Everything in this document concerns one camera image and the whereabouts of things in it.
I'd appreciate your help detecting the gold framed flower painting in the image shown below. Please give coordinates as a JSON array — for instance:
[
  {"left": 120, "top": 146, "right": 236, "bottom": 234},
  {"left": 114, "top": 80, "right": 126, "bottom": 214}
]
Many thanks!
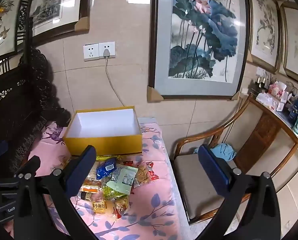
[{"left": 246, "top": 0, "right": 284, "bottom": 74}]

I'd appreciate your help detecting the pink floral tissue roll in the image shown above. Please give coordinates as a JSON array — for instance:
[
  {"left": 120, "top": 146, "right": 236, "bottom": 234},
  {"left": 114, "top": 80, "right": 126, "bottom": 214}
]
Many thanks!
[{"left": 268, "top": 81, "right": 287, "bottom": 98}]

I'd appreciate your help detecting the grey power cable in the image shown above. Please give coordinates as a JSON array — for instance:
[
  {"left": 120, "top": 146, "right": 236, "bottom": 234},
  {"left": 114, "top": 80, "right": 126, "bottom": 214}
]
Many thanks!
[{"left": 105, "top": 57, "right": 126, "bottom": 107}]

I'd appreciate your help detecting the framed lotus painting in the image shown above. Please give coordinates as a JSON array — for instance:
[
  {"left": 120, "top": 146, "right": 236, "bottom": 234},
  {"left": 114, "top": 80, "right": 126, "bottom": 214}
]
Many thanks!
[{"left": 147, "top": 0, "right": 251, "bottom": 103}]

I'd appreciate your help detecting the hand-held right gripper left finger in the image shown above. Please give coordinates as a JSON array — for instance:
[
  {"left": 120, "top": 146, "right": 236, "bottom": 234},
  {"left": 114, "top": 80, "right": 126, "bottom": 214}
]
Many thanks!
[{"left": 13, "top": 145, "right": 99, "bottom": 240}]

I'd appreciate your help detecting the pile of mixed snack packets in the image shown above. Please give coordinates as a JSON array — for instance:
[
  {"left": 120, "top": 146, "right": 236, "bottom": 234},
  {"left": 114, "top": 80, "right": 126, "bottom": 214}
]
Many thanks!
[{"left": 64, "top": 155, "right": 161, "bottom": 221}]

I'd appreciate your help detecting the grey chair cushion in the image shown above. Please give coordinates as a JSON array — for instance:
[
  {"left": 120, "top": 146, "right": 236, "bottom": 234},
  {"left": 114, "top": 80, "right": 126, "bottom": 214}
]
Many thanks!
[{"left": 173, "top": 152, "right": 239, "bottom": 220}]

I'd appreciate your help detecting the dark blue bottle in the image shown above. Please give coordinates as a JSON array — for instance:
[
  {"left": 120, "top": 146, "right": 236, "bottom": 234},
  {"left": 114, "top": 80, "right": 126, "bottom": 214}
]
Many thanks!
[{"left": 288, "top": 96, "right": 298, "bottom": 124}]

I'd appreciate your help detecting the white floral tissue pack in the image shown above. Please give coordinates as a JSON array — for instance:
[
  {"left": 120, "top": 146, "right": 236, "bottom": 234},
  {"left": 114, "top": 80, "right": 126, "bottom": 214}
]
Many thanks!
[{"left": 255, "top": 92, "right": 281, "bottom": 112}]

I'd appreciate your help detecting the gold framed goldfish painting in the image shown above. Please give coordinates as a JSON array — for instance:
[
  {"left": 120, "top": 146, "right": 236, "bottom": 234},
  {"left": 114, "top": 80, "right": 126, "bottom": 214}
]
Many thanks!
[{"left": 279, "top": 1, "right": 298, "bottom": 82}]

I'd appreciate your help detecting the blue cloth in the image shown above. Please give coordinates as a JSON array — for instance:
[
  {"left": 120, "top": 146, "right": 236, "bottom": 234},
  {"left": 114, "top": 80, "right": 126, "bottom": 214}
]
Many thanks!
[{"left": 194, "top": 143, "right": 237, "bottom": 162}]

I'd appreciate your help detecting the dark carved wooden furniture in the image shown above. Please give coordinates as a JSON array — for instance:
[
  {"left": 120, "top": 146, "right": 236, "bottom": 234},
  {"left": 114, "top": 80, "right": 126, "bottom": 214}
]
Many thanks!
[{"left": 0, "top": 0, "right": 72, "bottom": 178}]

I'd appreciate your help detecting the yellow cardboard box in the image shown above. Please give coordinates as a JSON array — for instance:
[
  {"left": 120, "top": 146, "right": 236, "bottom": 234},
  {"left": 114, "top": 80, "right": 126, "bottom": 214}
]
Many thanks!
[{"left": 62, "top": 106, "right": 142, "bottom": 157}]

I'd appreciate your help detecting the flower and fish framed picture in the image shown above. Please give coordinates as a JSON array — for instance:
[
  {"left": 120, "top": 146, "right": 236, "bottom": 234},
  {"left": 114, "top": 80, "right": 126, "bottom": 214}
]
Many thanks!
[{"left": 0, "top": 0, "right": 23, "bottom": 61}]

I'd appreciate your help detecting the pink floral blanket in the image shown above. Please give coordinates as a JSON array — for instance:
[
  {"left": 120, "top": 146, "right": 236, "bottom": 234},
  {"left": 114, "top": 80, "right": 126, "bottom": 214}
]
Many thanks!
[{"left": 26, "top": 116, "right": 189, "bottom": 240}]

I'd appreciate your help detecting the brown framed ink painting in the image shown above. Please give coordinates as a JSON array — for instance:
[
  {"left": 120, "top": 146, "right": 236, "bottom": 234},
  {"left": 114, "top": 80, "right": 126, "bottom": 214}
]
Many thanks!
[{"left": 29, "top": 0, "right": 94, "bottom": 39}]

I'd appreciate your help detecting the wooden armchair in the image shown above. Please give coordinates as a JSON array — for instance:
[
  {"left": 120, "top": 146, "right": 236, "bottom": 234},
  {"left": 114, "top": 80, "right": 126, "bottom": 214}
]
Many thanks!
[{"left": 170, "top": 92, "right": 298, "bottom": 226}]

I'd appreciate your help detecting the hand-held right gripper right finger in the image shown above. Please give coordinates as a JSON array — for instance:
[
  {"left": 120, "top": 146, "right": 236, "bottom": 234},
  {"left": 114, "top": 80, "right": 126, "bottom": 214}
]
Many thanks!
[{"left": 196, "top": 144, "right": 282, "bottom": 240}]

